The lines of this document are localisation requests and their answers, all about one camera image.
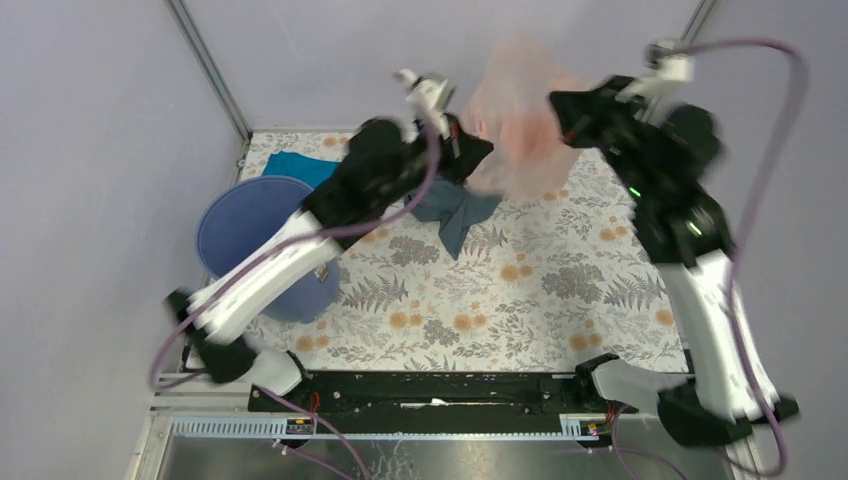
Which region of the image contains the floral tablecloth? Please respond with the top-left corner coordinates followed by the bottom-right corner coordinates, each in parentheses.
top-left (247, 153), bottom-right (687, 372)

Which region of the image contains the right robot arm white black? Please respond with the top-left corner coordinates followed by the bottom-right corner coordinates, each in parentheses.
top-left (548, 76), bottom-right (799, 448)

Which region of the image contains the grey-blue shirt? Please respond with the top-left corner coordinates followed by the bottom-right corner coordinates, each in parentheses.
top-left (411, 177), bottom-right (502, 260)

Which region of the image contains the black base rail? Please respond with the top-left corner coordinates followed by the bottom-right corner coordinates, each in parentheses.
top-left (247, 371), bottom-right (612, 427)

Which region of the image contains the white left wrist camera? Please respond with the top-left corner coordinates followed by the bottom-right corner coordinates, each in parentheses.
top-left (394, 69), bottom-right (456, 139)

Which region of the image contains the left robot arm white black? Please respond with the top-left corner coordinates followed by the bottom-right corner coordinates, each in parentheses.
top-left (166, 112), bottom-right (494, 411)

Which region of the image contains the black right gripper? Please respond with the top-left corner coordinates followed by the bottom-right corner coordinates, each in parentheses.
top-left (547, 76), bottom-right (658, 205)

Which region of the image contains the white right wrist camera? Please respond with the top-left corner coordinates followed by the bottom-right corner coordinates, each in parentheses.
top-left (616, 39), bottom-right (694, 102)

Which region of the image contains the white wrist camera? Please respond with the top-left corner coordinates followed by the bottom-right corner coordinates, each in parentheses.
top-left (394, 69), bottom-right (456, 139)
top-left (616, 39), bottom-right (694, 102)

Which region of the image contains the teal cloth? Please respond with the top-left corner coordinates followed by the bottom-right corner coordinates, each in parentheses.
top-left (262, 151), bottom-right (339, 188)

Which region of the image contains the white slotted cable duct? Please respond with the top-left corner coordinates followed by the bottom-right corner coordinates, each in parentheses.
top-left (172, 412), bottom-right (601, 442)

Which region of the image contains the blue plastic trash bin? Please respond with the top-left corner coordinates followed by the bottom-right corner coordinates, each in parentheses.
top-left (196, 176), bottom-right (340, 323)

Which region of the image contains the pink plastic trash bag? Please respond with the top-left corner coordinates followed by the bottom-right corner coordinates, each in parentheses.
top-left (460, 36), bottom-right (589, 202)

